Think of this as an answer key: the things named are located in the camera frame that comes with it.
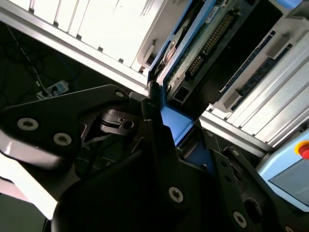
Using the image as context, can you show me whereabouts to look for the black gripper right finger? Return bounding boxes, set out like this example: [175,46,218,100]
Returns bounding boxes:
[195,120,274,232]

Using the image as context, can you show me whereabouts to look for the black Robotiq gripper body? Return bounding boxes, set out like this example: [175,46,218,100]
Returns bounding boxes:
[51,149,309,232]

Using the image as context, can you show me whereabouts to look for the hard disk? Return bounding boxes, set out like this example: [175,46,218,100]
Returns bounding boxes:
[146,0,244,174]

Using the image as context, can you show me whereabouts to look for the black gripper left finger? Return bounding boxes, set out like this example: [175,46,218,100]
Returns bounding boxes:
[0,81,192,216]

